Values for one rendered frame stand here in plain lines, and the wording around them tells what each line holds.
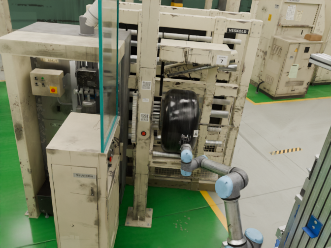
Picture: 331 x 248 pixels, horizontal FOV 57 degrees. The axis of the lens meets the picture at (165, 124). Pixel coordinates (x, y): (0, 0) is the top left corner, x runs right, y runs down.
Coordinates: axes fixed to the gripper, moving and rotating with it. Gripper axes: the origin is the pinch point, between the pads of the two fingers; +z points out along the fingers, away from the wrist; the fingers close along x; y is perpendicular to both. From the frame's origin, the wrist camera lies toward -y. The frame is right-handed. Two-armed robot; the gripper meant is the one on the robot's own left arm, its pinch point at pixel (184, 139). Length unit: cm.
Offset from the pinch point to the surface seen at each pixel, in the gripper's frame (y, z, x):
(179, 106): 20.8, 16.5, 5.5
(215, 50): 64, 47, -22
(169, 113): 15.4, 13.0, 12.9
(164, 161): -32.6, 21.6, 13.0
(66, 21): 18, 848, 362
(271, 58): 13, 438, -202
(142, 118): 3.9, 27.3, 35.0
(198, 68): 45, 62, -11
